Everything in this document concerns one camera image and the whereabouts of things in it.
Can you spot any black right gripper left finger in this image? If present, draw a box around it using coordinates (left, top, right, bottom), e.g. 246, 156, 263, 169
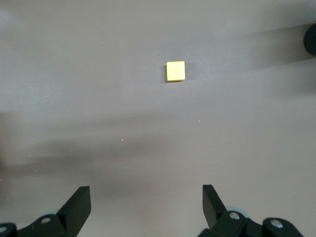
0, 186, 91, 237

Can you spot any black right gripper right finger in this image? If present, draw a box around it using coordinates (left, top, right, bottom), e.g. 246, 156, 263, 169
197, 184, 303, 237

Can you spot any yellow block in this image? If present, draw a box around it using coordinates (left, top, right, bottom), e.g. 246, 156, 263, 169
166, 61, 186, 82

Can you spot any black round object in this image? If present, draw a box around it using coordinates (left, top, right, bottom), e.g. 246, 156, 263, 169
303, 23, 316, 56

